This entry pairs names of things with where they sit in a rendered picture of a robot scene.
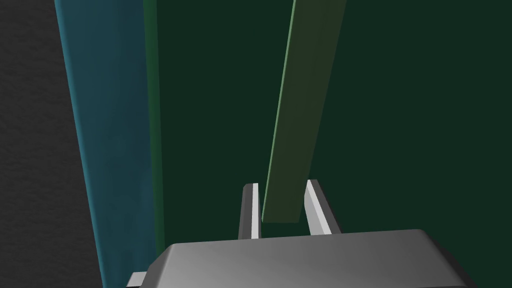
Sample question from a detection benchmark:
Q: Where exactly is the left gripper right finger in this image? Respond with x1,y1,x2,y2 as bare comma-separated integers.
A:
303,179,342,236

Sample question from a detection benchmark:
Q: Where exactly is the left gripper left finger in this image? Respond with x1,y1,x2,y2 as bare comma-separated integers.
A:
237,182,262,241

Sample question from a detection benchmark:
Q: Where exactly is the green bar handle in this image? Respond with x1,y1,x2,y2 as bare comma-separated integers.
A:
261,0,348,224

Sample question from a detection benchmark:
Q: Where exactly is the dark green cupboard door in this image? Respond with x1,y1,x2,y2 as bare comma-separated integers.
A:
142,0,512,277

